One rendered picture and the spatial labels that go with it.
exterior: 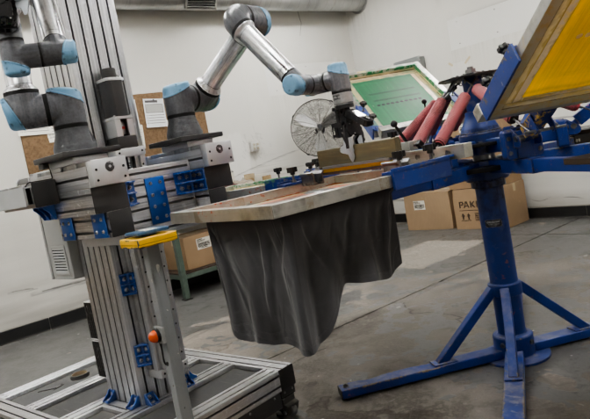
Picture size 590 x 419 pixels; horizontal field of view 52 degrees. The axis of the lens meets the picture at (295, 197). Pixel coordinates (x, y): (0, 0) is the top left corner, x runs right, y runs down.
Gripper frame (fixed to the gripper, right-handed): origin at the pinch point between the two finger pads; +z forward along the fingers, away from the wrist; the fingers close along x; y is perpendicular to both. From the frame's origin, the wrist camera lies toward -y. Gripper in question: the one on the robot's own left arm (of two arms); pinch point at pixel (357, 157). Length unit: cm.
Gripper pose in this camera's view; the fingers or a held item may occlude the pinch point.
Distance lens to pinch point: 224.0
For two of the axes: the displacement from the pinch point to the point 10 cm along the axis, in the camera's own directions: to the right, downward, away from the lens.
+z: 1.8, 9.8, 0.7
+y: -6.3, 0.6, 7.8
